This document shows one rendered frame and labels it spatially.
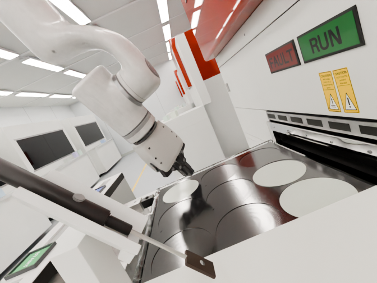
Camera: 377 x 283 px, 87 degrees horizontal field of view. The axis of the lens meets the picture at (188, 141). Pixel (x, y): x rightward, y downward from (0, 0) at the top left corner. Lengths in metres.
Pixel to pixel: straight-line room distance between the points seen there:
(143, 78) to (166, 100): 7.89
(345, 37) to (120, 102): 0.37
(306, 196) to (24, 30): 0.53
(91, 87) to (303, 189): 0.41
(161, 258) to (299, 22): 0.44
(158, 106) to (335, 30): 8.06
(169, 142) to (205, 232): 0.23
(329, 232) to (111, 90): 0.38
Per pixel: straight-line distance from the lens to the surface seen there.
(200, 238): 0.35
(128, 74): 0.41
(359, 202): 0.23
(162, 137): 0.48
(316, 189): 0.37
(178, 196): 0.50
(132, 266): 0.45
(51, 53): 0.47
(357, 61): 0.36
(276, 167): 0.46
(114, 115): 0.43
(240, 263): 0.20
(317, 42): 0.40
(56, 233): 0.56
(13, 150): 4.95
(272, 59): 0.52
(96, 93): 0.42
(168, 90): 8.30
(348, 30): 0.35
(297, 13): 0.43
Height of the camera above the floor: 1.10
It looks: 11 degrees down
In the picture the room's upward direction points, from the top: 24 degrees counter-clockwise
